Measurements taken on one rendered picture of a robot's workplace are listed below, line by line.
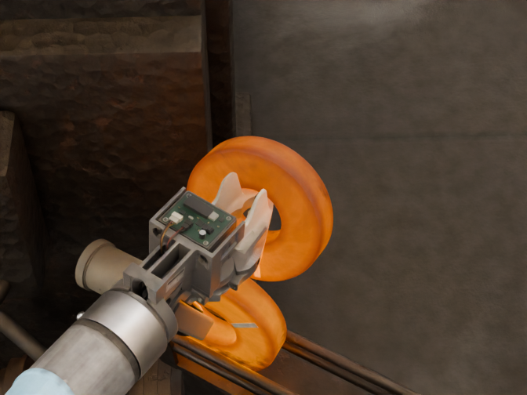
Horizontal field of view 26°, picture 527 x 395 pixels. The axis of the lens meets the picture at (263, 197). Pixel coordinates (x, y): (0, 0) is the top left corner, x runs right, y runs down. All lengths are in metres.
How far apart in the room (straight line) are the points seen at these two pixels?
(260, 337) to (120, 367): 0.23
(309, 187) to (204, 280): 0.15
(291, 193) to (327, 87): 1.28
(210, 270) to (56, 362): 0.16
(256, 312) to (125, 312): 0.20
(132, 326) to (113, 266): 0.28
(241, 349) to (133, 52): 0.33
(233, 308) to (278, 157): 0.16
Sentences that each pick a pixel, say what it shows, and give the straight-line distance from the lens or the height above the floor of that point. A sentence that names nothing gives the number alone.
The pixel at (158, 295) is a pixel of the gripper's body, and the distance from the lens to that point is 0.99.
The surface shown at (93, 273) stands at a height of 0.69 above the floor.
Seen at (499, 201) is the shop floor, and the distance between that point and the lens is 2.23.
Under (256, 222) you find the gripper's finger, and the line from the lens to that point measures 1.11.
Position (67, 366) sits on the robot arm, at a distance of 0.96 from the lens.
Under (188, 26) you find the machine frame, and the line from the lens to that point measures 1.24.
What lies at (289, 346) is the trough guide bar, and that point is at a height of 0.67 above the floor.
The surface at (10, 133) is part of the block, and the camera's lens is 1.26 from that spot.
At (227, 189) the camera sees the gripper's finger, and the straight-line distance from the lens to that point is 1.10.
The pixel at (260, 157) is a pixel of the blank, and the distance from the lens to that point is 1.11.
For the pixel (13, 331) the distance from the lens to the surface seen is 1.36.
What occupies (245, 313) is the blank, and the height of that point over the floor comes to 0.76.
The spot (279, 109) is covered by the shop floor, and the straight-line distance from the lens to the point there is 2.34.
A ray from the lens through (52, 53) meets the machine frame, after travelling 1.23.
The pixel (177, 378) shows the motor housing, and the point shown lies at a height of 0.52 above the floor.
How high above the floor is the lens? 1.73
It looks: 52 degrees down
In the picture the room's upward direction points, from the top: straight up
